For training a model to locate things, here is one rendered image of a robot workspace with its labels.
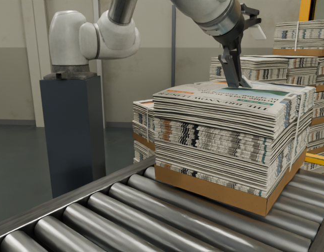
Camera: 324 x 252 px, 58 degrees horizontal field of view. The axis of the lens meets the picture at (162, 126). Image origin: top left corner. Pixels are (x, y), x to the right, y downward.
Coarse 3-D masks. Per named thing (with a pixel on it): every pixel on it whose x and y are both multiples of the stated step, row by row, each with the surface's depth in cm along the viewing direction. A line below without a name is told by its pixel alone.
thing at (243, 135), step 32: (160, 96) 67; (192, 96) 64; (224, 96) 63; (256, 96) 62; (288, 96) 62; (160, 128) 71; (192, 128) 64; (224, 128) 59; (256, 128) 55; (288, 128) 63; (160, 160) 73; (192, 160) 67; (224, 160) 62; (256, 160) 58; (256, 192) 59
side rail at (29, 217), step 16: (144, 160) 89; (112, 176) 78; (128, 176) 78; (80, 192) 70; (32, 208) 63; (48, 208) 63; (64, 208) 64; (0, 224) 57; (16, 224) 57; (32, 224) 58; (0, 240) 54
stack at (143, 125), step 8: (136, 104) 161; (144, 104) 156; (152, 104) 156; (136, 112) 164; (144, 112) 155; (152, 112) 147; (136, 120) 165; (144, 120) 156; (152, 120) 148; (136, 128) 165; (144, 128) 157; (152, 128) 149; (144, 136) 159; (152, 136) 150; (136, 144) 169; (136, 152) 171; (144, 152) 161; (152, 152) 153; (136, 160) 171
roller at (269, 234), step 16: (144, 192) 74; (160, 192) 71; (176, 192) 70; (192, 208) 65; (208, 208) 64; (224, 208) 63; (224, 224) 60; (240, 224) 59; (256, 224) 57; (272, 240) 54; (288, 240) 53; (304, 240) 53
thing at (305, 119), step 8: (248, 80) 90; (256, 88) 76; (264, 88) 76; (272, 88) 76; (280, 88) 76; (296, 88) 76; (304, 88) 76; (312, 88) 77; (304, 96) 70; (312, 96) 80; (304, 104) 72; (312, 104) 80; (304, 112) 72; (304, 120) 76; (304, 128) 78; (304, 136) 82; (296, 144) 75; (304, 144) 85; (296, 152) 77
